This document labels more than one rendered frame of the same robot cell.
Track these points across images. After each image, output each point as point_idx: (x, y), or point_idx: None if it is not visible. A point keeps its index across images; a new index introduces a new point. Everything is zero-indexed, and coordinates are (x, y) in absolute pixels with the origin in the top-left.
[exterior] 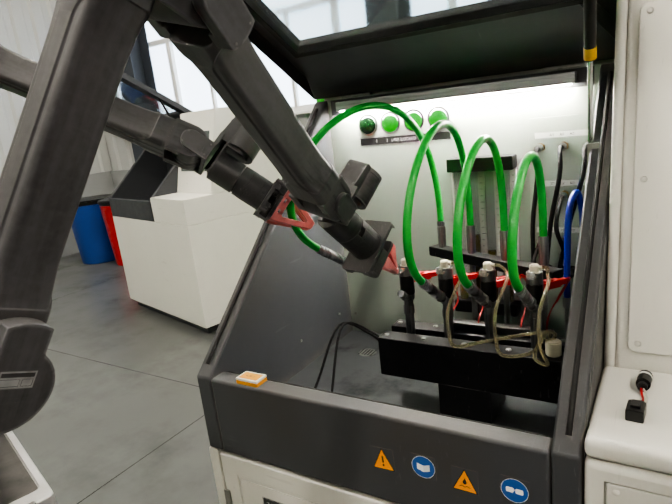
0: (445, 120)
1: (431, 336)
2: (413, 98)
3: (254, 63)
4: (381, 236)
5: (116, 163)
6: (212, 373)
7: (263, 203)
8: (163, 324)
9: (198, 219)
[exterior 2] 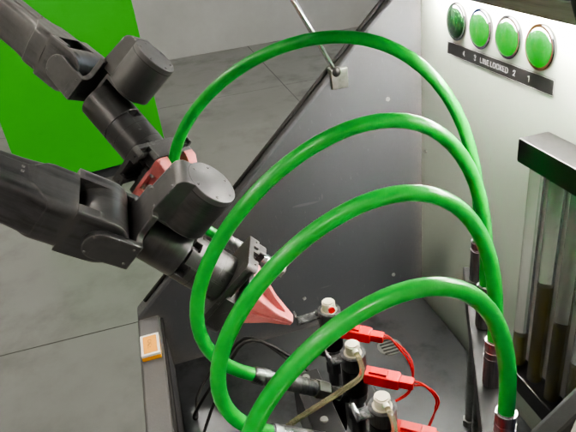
0: (377, 117)
1: (339, 422)
2: (497, 0)
3: None
4: (231, 279)
5: None
6: (142, 314)
7: (116, 176)
8: None
9: None
